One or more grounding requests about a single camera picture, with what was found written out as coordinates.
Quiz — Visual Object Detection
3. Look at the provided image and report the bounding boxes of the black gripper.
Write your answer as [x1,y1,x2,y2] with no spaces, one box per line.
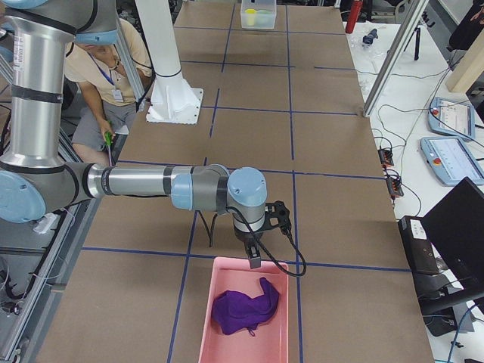
[233,200,291,269]

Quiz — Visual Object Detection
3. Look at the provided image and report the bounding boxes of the purple cloth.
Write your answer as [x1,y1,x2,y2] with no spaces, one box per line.
[211,278,280,337]

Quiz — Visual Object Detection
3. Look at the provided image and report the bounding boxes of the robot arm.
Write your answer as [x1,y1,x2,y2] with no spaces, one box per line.
[1,1,291,268]

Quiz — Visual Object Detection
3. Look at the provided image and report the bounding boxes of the black computer box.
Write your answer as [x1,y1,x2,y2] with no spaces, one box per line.
[398,216,448,275]

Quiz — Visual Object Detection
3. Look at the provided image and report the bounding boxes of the translucent white plastic box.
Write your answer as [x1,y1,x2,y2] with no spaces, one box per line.
[240,0,277,29]

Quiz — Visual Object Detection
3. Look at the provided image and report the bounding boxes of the pink plastic bin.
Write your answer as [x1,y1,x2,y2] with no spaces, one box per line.
[198,257,289,362]

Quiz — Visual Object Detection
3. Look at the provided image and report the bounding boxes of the black power strip right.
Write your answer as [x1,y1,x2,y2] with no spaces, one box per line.
[386,175,404,199]

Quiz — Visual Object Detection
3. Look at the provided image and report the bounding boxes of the black power strip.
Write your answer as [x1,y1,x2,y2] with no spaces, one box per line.
[386,175,404,199]
[377,148,394,169]

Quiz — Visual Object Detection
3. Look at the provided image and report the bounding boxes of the black power strip left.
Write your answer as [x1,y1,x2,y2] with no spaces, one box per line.
[377,148,394,169]

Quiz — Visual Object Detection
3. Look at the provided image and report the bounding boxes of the black monitor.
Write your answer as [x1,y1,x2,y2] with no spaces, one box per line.
[421,177,483,287]

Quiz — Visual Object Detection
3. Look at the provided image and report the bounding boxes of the seated person beige shirt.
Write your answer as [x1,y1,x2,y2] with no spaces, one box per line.
[64,42,137,165]

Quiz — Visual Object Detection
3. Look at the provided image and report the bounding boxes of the teach pendant near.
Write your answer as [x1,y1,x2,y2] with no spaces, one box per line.
[420,136,483,186]

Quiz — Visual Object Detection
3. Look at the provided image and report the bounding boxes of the teach pendant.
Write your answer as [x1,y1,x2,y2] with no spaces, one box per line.
[420,136,483,186]
[428,97,476,141]

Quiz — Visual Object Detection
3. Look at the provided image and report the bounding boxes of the teach pendant far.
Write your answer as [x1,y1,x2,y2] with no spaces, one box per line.
[428,97,476,141]

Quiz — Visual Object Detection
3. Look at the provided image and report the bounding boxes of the folded dark blue umbrella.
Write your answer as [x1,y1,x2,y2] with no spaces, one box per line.
[362,28,378,47]

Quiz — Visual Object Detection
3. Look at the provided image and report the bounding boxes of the red bottle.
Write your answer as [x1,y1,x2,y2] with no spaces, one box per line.
[345,0,363,34]

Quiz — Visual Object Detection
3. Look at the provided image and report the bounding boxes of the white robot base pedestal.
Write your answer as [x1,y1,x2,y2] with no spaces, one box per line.
[135,0,203,125]

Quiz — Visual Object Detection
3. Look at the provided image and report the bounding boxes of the green handled scissors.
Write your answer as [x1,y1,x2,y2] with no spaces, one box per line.
[104,131,113,166]

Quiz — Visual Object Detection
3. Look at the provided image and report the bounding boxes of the aluminium frame post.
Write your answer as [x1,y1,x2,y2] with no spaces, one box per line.
[362,0,429,117]

